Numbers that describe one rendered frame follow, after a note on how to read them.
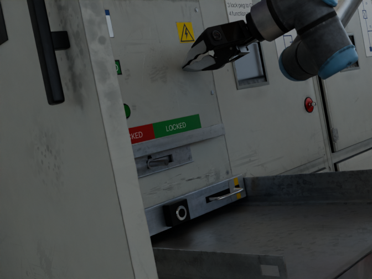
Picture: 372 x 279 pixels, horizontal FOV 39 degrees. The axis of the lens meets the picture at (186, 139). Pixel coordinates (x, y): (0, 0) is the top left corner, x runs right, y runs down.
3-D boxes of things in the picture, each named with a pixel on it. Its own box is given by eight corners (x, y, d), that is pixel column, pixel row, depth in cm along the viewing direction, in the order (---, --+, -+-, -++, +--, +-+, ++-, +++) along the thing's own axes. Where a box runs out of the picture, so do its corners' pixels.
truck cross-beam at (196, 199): (246, 196, 139) (242, 174, 139) (78, 266, 101) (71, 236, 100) (232, 196, 143) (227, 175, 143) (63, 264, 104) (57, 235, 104)
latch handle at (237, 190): (247, 190, 134) (247, 186, 134) (220, 200, 126) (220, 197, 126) (231, 190, 137) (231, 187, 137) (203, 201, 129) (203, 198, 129)
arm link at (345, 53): (342, 68, 123) (318, 20, 122) (371, 57, 112) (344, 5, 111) (310, 86, 121) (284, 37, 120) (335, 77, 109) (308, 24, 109)
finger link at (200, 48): (191, 68, 133) (221, 50, 128) (180, 68, 128) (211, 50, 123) (186, 56, 133) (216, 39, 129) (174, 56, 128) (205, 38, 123)
